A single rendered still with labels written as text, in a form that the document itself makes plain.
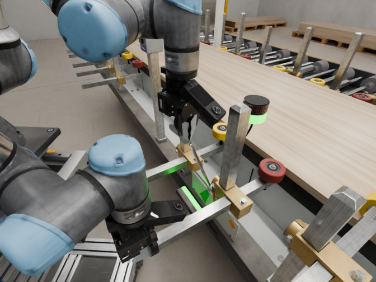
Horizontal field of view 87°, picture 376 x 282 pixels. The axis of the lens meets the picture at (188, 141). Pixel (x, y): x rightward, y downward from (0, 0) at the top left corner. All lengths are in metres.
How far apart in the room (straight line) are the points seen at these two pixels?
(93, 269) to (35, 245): 1.03
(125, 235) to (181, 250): 1.05
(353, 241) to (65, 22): 0.61
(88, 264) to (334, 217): 1.17
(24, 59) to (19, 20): 7.47
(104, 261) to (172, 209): 0.88
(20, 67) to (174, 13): 0.41
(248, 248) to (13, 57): 0.82
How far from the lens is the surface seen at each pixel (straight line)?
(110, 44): 0.30
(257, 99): 0.50
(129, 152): 0.29
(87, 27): 0.31
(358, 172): 0.82
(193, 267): 1.44
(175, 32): 0.42
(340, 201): 0.39
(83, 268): 1.33
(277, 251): 0.86
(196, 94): 0.46
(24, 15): 8.11
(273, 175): 0.66
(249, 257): 0.73
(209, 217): 0.59
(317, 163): 0.78
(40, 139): 0.65
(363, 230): 0.58
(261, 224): 0.89
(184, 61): 0.43
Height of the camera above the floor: 1.36
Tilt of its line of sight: 38 degrees down
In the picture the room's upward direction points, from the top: straight up
